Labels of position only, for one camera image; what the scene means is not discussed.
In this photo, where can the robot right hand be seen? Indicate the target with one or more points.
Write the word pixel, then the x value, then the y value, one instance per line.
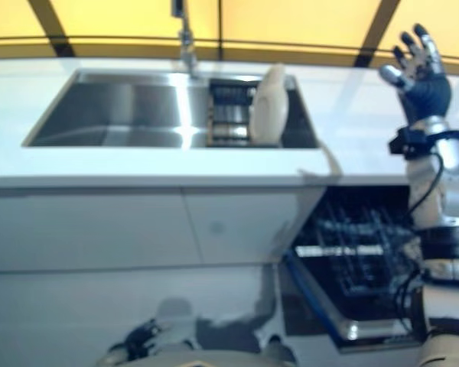
pixel 428 91

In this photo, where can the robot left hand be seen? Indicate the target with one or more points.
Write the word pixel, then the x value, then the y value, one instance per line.
pixel 143 336

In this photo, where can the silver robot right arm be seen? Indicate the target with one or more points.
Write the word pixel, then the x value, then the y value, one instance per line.
pixel 447 244

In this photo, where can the grey robot left leg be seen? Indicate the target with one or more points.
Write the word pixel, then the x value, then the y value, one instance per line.
pixel 176 342

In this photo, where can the grey robot leg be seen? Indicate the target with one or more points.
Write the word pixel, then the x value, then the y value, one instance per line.
pixel 176 342
pixel 279 351

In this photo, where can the grey robot torso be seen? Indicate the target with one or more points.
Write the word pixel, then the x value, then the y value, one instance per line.
pixel 214 361

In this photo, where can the grey robot right leg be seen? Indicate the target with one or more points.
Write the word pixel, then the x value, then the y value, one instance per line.
pixel 279 351

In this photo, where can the narrow white cabinet door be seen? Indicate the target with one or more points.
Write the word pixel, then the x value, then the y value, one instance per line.
pixel 245 221

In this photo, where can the black dish drying rack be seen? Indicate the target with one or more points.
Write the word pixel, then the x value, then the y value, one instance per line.
pixel 229 95

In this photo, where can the stainless steel sink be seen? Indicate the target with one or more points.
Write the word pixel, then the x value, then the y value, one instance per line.
pixel 118 111

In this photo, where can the chrome kitchen faucet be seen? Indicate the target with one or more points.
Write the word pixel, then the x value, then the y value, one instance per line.
pixel 185 42

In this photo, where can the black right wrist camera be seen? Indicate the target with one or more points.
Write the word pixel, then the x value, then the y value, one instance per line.
pixel 409 142

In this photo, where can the black window frame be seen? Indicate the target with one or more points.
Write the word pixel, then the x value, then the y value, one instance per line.
pixel 59 26

